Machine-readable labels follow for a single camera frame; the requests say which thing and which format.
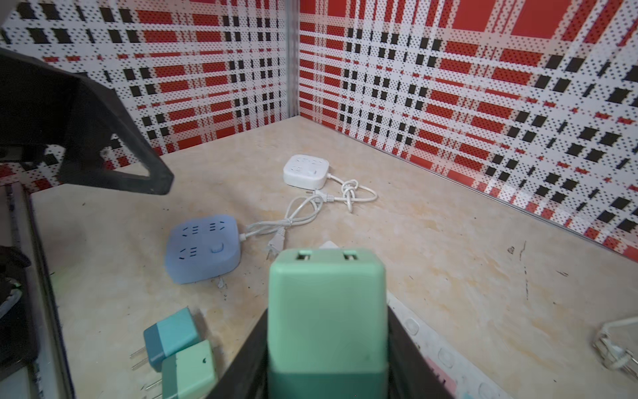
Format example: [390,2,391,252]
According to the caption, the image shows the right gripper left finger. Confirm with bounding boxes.
[1,49,174,196]

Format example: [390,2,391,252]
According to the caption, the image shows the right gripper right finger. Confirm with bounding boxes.
[207,308,453,398]

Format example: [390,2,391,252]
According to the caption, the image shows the white square power strip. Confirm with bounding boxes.
[283,155,330,191]

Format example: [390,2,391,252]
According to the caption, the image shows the aluminium front rail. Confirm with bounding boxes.
[1,183,75,398]

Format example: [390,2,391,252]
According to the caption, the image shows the white cord of long strip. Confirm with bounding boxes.
[591,315,638,382]

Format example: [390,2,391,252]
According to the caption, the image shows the teal plug adapter front-left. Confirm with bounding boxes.
[131,307,202,372]

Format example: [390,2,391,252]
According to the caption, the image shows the green plug adapter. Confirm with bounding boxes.
[267,249,389,398]
[143,340,218,399]

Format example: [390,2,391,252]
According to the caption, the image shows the blue square power strip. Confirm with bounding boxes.
[164,214,241,284]

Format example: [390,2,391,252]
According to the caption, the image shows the long white power strip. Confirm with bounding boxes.
[318,240,499,399]

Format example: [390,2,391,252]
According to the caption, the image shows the white cord of square strips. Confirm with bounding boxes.
[238,171,379,261]

